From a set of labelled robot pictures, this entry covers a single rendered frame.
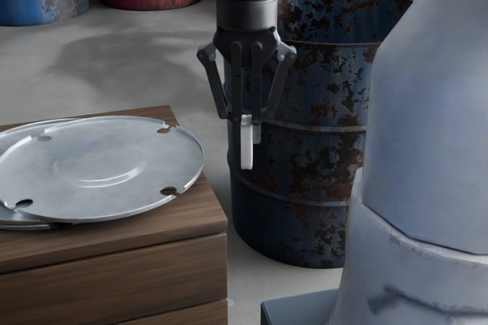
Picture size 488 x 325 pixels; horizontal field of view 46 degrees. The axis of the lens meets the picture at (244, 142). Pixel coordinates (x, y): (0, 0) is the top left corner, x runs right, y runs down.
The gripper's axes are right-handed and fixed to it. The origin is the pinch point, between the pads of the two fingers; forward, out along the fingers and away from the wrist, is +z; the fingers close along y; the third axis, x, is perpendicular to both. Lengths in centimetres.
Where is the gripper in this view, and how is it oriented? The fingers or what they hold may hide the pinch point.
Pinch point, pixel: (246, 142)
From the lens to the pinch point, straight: 79.2
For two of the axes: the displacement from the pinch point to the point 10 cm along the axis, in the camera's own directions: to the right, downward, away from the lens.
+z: 0.0, 8.9, 4.5
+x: 0.4, -4.5, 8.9
